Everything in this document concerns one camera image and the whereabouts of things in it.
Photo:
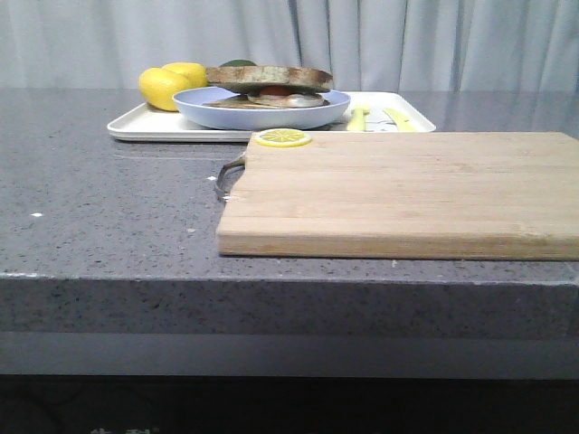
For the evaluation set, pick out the bread slice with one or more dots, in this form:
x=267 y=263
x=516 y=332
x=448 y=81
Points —
x=237 y=102
x=245 y=79

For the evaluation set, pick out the light blue plate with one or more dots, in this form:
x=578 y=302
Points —
x=193 y=104

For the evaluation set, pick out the white rectangular tray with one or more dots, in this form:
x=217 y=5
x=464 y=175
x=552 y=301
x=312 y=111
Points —
x=145 y=124

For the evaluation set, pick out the lemon slice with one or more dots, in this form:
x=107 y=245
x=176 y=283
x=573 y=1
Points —
x=282 y=137

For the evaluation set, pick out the yellow plastic fork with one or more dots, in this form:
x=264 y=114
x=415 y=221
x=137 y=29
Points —
x=357 y=119

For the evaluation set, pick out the fried egg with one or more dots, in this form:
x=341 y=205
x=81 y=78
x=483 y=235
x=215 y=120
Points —
x=286 y=98

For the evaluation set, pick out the wooden cutting board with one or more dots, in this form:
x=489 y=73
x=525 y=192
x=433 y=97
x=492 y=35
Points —
x=445 y=195

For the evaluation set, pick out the yellow plastic knife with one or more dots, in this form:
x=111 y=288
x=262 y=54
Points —
x=401 y=120

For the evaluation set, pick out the green lime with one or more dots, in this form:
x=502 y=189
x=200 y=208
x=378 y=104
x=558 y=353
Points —
x=238 y=63

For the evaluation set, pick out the rear yellow lemon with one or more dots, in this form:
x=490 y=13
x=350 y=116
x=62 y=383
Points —
x=193 y=71

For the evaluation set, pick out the yellow lemon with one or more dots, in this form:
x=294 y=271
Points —
x=193 y=71
x=158 y=86

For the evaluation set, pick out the front yellow lemon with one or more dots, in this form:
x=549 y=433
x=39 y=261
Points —
x=158 y=86

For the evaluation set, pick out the white curtain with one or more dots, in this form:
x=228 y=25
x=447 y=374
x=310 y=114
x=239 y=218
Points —
x=366 y=45

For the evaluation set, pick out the metal cutting board handle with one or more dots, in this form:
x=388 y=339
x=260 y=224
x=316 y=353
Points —
x=222 y=192

